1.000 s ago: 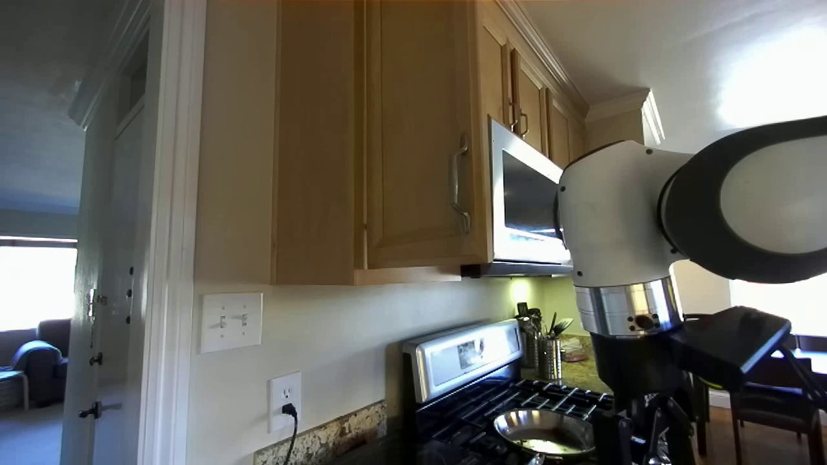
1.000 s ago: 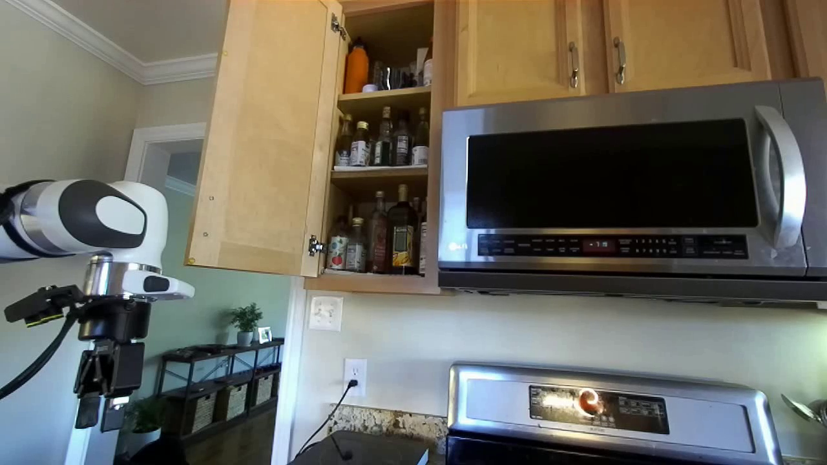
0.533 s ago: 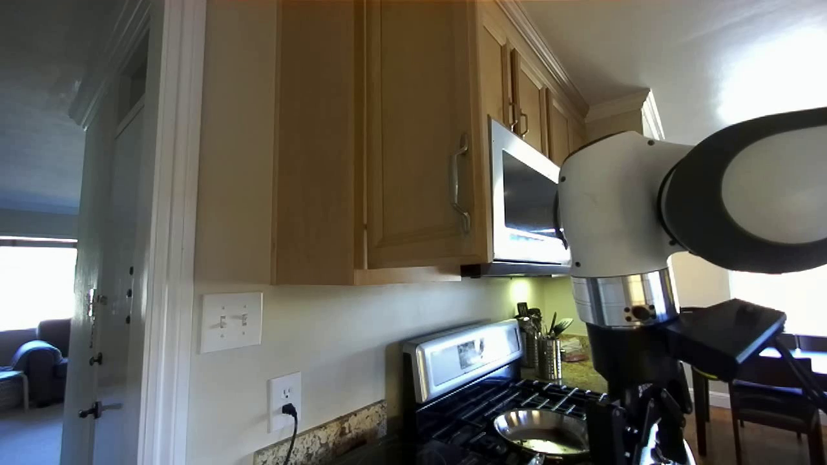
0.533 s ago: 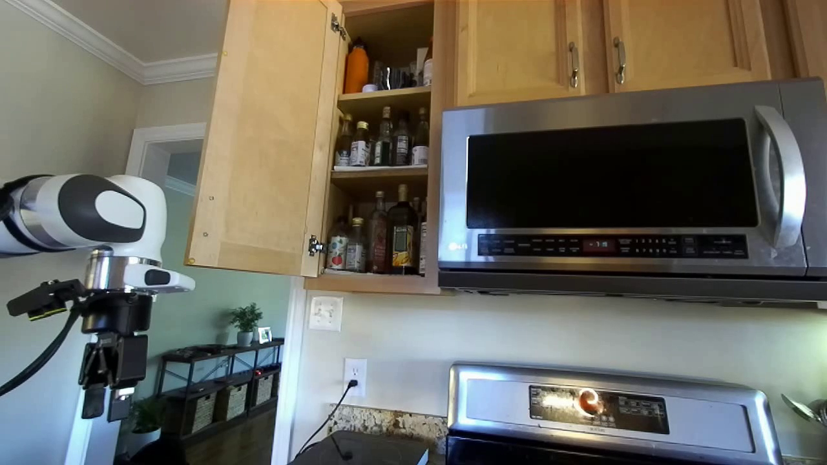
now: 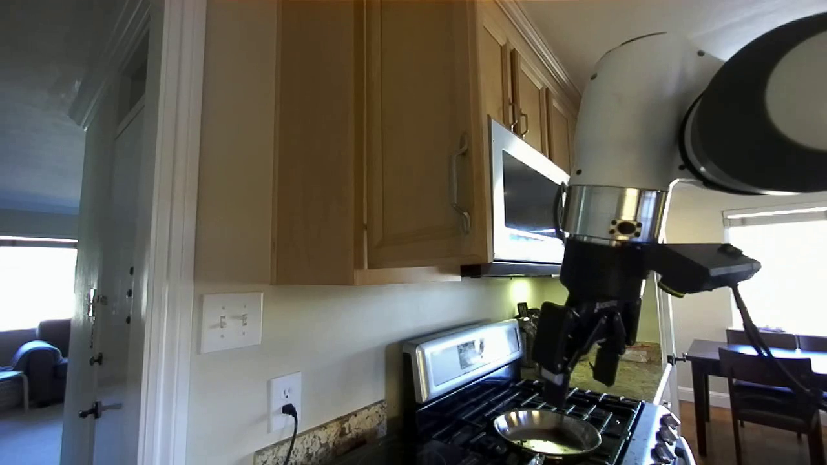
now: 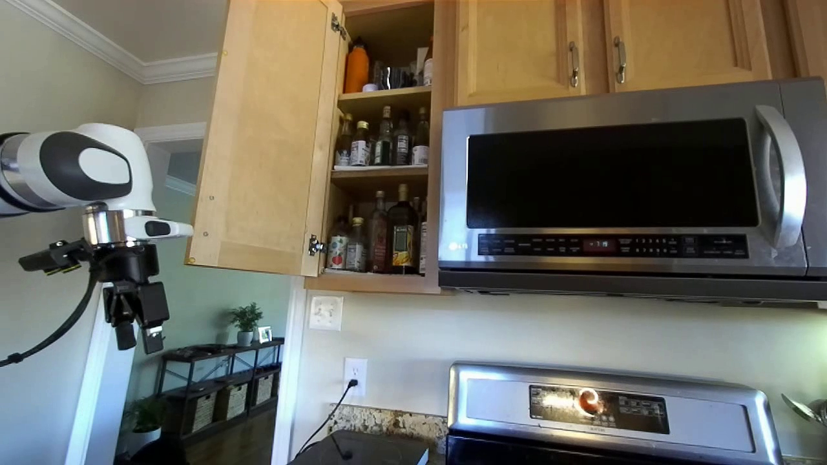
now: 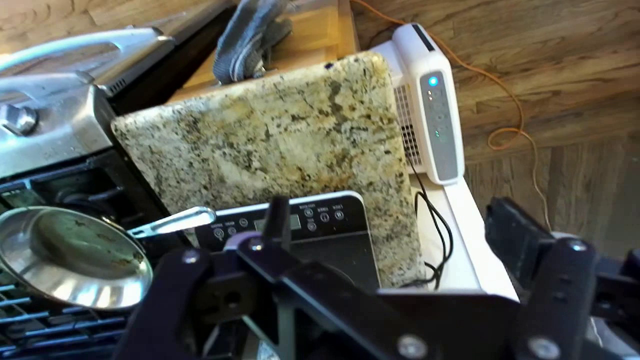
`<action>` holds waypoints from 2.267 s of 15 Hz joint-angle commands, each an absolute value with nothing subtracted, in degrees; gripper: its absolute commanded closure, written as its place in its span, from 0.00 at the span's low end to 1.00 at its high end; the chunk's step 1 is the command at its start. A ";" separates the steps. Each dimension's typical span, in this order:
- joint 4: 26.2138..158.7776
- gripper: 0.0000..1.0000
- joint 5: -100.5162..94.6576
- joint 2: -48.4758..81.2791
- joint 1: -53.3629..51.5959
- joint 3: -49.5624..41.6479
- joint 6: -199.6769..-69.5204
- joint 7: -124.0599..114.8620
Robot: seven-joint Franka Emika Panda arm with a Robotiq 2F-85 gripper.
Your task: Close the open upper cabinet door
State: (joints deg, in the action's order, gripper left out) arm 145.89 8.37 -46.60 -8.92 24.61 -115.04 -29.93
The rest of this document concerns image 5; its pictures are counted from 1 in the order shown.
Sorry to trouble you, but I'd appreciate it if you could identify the silver cabinet door handle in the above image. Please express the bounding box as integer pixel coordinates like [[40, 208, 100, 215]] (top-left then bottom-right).
[[446, 128, 476, 237]]

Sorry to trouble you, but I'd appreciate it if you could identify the stainless steel microwave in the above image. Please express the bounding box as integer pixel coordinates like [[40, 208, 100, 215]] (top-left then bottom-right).
[[458, 115, 574, 281]]

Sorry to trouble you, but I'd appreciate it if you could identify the white wall outlet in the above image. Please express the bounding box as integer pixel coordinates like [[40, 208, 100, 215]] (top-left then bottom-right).
[[265, 368, 305, 437]]

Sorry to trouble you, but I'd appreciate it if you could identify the blue armchair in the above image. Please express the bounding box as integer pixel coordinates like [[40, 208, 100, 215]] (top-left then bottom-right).
[[0, 317, 74, 414]]

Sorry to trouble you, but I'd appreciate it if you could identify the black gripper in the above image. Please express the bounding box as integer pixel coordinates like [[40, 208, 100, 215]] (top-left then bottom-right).
[[529, 237, 648, 407]]

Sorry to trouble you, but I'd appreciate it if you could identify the dark wooden dining table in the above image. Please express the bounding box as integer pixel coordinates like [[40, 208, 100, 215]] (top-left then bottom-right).
[[684, 336, 827, 459]]

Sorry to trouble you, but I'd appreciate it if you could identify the row of wooden cabinets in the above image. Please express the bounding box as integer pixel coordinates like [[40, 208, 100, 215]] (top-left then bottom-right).
[[471, 0, 579, 176]]

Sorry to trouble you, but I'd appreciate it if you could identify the steel frying pan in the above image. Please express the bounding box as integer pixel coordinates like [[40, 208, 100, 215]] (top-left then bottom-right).
[[490, 406, 604, 461]]

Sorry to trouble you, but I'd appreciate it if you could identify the bright window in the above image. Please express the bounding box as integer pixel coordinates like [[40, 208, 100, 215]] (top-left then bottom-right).
[[721, 203, 827, 340], [0, 232, 80, 336]]

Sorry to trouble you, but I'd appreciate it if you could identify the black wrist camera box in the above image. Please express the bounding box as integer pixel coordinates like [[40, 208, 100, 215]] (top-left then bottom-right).
[[644, 239, 764, 300]]

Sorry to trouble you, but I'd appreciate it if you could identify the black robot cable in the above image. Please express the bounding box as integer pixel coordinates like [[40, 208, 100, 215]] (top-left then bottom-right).
[[727, 281, 827, 407]]

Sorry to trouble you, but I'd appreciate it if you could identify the dark wooden dining chair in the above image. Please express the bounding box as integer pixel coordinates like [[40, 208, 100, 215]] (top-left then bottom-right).
[[723, 325, 802, 352], [715, 344, 827, 465]]

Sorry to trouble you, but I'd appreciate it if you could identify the white door frame trim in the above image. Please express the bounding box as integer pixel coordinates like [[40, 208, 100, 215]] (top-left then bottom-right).
[[135, 0, 212, 465]]

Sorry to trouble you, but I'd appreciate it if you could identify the white light switch plate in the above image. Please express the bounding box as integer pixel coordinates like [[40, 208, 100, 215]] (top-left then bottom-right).
[[197, 288, 268, 356]]

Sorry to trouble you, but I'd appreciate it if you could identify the white room door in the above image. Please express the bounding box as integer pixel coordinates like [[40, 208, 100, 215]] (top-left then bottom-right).
[[59, 0, 166, 465]]

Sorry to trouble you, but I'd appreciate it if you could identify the wooden wall cabinet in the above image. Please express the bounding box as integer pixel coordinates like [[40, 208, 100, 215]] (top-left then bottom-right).
[[193, 0, 472, 288]]

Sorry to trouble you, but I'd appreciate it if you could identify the speckled granite countertop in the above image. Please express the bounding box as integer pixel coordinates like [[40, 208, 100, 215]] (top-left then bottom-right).
[[569, 337, 667, 406], [250, 398, 389, 465]]

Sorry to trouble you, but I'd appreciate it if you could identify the stainless gas stove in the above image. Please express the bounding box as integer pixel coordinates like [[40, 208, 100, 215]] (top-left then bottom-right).
[[400, 317, 699, 465]]

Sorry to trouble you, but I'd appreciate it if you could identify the black power cord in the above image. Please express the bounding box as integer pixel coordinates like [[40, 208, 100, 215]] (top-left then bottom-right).
[[276, 401, 301, 465]]

